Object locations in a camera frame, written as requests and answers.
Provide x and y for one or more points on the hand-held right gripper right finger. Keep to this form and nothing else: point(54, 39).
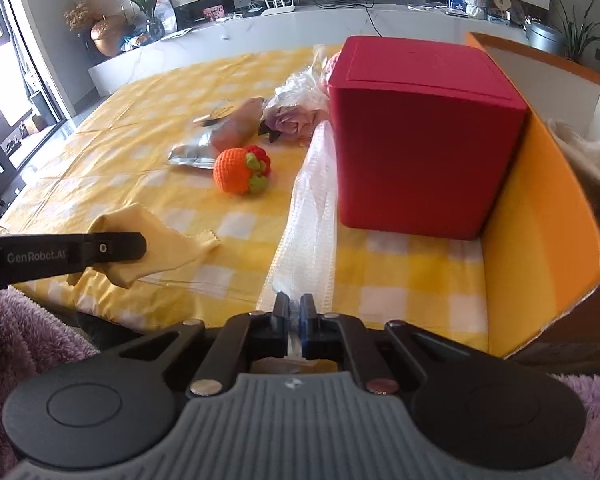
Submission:
point(307, 320)

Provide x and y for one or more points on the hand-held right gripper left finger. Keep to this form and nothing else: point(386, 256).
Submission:
point(282, 320)

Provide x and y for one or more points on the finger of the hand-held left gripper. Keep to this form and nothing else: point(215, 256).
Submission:
point(115, 247)

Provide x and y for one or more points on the yellow cloth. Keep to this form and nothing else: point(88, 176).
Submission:
point(170, 250)

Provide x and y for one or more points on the clear bubble wrap sheet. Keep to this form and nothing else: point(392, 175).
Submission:
point(305, 220)

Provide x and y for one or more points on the orange crochet fruit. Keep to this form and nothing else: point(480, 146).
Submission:
point(232, 172)

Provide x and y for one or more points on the red crochet fruit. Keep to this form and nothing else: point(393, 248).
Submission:
point(261, 157)

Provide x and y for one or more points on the snack packet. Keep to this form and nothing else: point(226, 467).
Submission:
point(230, 130)

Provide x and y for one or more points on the artificial rose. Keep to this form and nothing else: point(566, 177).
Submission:
point(295, 120)

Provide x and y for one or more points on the orange cardboard box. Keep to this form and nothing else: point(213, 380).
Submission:
point(535, 240)

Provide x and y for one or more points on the white fluffy cloth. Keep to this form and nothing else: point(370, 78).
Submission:
point(585, 155)

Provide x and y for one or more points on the yellow checked tablecloth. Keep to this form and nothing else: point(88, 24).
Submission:
point(130, 170)

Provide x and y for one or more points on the blue snack package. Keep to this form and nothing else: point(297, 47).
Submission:
point(133, 43)

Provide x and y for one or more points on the red square box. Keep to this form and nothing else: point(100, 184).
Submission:
point(420, 145)

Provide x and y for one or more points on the paper sheet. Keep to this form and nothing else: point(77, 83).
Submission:
point(176, 34)

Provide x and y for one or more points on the dried flower bunch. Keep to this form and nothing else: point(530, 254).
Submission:
point(79, 14)

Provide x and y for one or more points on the white plastic bag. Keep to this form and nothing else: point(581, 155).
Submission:
point(164, 15)

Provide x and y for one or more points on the white marble television console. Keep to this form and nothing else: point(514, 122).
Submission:
point(290, 30)

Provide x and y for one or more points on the white router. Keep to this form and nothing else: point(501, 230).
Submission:
point(279, 9)

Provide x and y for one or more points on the silver blue trash can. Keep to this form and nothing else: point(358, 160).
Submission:
point(545, 37)

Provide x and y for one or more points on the round paddle fan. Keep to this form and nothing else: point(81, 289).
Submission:
point(500, 0)

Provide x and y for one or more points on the long-leaf potted plant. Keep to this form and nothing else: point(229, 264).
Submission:
point(577, 25)

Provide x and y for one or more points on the pink photo frame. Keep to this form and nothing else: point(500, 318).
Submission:
point(212, 13)

